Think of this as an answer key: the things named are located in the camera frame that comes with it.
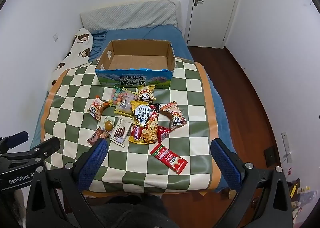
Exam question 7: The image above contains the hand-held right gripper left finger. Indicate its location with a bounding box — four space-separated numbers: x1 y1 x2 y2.
26 138 109 228

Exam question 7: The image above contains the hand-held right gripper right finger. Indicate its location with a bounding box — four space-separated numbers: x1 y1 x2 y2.
210 138 293 228

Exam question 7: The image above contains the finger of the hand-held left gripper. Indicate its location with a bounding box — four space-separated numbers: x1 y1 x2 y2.
0 131 29 154
25 137 61 166

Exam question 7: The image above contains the orange panda snack packet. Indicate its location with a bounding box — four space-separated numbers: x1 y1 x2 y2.
86 96 110 121

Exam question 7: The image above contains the brown panda snack packet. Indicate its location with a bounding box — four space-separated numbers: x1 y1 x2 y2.
160 101 188 131

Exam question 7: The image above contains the blue printed cardboard box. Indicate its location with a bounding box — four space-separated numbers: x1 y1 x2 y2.
94 40 177 90

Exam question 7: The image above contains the small brown snack packet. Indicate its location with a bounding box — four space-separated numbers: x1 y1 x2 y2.
87 126 110 146

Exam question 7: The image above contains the white chocolate stick packet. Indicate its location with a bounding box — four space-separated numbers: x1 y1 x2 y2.
110 115 133 148

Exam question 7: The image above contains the black floor box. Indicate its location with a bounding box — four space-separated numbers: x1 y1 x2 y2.
264 148 275 167

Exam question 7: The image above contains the flat red snack packet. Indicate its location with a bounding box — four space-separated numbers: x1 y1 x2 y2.
149 143 188 175

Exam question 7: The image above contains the clear yellow snack packet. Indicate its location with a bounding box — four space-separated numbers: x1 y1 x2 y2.
114 100 134 118

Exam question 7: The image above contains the green white checkered blanket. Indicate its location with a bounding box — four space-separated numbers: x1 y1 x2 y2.
40 56 222 197

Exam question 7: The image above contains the colourful candy bag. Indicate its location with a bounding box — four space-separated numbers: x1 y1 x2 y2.
109 87 125 107

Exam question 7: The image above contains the yellow silver noodle packet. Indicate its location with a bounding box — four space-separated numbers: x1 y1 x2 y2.
130 100 160 127

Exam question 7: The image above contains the small red snack packet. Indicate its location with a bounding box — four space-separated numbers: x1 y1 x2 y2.
157 126 172 143

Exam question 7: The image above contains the clear orange snack packet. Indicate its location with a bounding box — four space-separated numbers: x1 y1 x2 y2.
122 88 139 102

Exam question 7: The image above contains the black snack packet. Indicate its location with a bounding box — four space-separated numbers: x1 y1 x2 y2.
147 103 162 118

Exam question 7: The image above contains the pile of floor clutter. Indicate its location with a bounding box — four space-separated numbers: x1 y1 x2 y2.
286 166 319 218

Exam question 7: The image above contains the yellow panda snack packet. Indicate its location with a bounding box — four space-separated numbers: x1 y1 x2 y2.
137 85 157 102

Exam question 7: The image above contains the white bear print pillow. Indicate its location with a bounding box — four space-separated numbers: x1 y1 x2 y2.
51 28 94 87

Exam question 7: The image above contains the blue bed sheet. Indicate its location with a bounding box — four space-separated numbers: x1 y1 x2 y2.
30 24 237 193

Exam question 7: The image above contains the grey textured pillow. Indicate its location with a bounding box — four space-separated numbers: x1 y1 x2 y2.
80 0 182 33

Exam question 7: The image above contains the white door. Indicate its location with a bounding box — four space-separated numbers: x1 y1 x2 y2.
185 0 242 48

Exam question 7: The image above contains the white wall power strip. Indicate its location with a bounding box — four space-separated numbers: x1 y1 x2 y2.
281 131 293 164

